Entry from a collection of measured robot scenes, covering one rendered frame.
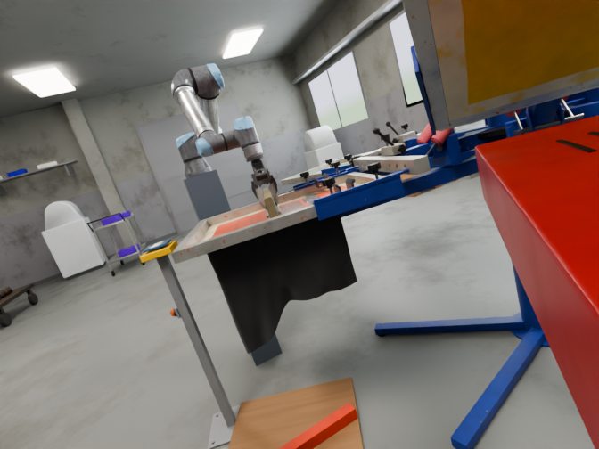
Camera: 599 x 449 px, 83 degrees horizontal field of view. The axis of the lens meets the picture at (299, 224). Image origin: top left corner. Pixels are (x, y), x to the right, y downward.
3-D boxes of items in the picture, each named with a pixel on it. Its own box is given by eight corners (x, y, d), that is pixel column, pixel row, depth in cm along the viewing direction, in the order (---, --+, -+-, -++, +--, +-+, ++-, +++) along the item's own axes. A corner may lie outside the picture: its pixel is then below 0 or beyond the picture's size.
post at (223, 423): (208, 450, 157) (123, 263, 136) (213, 415, 178) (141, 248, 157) (253, 433, 158) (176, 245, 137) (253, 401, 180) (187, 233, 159)
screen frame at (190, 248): (175, 264, 108) (170, 253, 108) (202, 228, 165) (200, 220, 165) (403, 188, 113) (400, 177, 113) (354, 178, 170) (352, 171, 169)
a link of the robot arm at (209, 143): (159, 67, 149) (200, 146, 130) (184, 62, 152) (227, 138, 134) (164, 89, 158) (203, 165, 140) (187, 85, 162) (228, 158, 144)
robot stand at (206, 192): (250, 353, 225) (183, 180, 199) (274, 340, 231) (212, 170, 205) (256, 366, 209) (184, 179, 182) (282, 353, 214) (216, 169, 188)
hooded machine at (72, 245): (110, 260, 783) (80, 195, 749) (104, 266, 716) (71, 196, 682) (72, 273, 758) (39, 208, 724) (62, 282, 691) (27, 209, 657)
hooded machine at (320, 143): (315, 193, 814) (297, 134, 783) (336, 185, 832) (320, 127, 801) (327, 194, 745) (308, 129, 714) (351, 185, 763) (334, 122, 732)
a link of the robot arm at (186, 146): (181, 161, 195) (172, 138, 192) (204, 155, 200) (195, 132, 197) (183, 159, 184) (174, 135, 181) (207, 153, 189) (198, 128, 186)
